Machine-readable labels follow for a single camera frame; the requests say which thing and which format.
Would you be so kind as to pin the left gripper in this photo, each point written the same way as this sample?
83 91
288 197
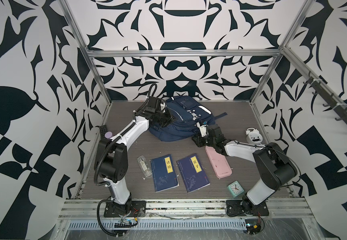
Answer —
170 118

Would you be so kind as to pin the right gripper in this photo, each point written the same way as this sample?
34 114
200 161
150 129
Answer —
198 140

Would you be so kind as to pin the navy blue student backpack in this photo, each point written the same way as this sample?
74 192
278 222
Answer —
187 113

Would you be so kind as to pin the purple book yellow label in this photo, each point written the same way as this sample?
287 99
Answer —
193 173

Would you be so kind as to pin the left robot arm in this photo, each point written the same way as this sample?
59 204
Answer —
111 163

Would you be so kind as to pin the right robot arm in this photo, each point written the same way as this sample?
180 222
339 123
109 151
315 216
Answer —
274 166

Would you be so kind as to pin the pink pencil case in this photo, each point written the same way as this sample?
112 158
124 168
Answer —
219 163

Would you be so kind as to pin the clear plastic pen box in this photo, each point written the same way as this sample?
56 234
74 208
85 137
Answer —
144 166

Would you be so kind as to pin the small purple bottle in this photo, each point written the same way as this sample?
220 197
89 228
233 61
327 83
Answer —
108 135

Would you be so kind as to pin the green square alarm clock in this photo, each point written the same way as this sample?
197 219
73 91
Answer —
235 189

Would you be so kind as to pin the black remote control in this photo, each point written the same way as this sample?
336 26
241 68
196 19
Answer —
103 131

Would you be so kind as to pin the blue book yellow label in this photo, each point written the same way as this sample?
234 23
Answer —
163 173

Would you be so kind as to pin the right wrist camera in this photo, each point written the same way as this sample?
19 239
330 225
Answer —
203 127

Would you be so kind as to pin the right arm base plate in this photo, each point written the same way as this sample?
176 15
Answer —
239 208

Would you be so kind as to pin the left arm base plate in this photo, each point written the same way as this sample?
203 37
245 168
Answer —
114 210

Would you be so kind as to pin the aluminium frame rail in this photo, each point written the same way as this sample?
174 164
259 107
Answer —
185 208

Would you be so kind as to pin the wall hook rail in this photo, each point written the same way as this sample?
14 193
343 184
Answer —
331 100

